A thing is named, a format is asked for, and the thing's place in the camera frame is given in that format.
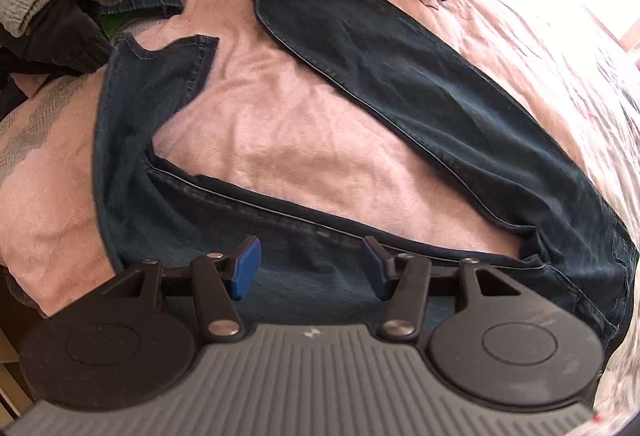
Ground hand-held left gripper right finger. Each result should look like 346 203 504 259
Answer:
360 236 526 343

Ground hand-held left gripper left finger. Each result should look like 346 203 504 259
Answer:
102 237 263 343

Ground dark blue denim pants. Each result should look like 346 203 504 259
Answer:
91 0 640 359

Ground pink duvet with grey pattern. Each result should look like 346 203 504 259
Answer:
0 0 640 423

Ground wooden furniture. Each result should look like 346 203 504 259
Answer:
0 261 47 419

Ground green cloth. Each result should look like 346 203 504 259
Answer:
100 11 132 40

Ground black garment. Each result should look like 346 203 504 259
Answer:
0 0 115 117

